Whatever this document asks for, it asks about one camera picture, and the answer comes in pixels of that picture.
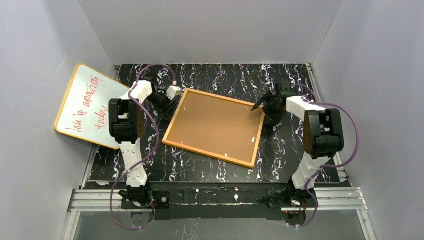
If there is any brown cardboard backing board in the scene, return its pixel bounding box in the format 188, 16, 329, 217
165, 90, 264, 166

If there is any yellow wooden picture frame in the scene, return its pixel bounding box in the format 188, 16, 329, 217
161, 87, 267, 169

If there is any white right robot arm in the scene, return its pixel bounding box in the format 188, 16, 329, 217
252, 82, 344, 191

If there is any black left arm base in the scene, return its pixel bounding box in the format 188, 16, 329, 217
118, 190, 170, 210

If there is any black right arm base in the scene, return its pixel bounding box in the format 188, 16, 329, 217
263, 188, 319, 214

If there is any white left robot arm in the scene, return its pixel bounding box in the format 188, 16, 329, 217
108, 79, 182, 188

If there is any whiteboard with red writing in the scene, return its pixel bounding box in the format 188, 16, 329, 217
54, 63, 129, 150

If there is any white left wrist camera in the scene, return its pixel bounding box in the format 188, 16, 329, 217
166, 85, 183, 101

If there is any aluminium rail base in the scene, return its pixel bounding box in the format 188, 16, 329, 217
61, 187, 377, 240

